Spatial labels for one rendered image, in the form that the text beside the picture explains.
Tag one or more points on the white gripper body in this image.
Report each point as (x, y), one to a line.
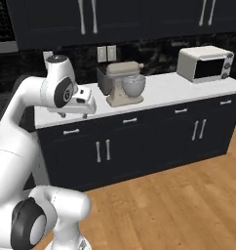
(76, 108)

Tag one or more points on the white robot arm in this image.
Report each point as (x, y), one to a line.
(12, 153)

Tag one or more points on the white toaster oven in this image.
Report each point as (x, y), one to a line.
(191, 63)

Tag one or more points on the dark drawer front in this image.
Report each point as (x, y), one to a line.
(211, 104)
(90, 128)
(194, 108)
(146, 117)

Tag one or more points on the dark grey box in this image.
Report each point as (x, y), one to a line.
(104, 81)

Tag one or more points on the beige stand mixer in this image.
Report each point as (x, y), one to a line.
(118, 83)

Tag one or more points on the dark base cupboard door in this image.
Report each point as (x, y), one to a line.
(219, 130)
(133, 153)
(172, 143)
(71, 162)

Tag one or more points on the grey mixer bowl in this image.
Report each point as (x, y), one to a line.
(134, 85)

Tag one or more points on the black and grey range hood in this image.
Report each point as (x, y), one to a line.
(4, 32)

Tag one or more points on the white wall outlet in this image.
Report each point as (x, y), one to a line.
(47, 54)
(111, 52)
(101, 53)

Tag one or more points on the dark wall cupboard door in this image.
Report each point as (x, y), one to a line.
(48, 22)
(123, 18)
(178, 14)
(228, 13)

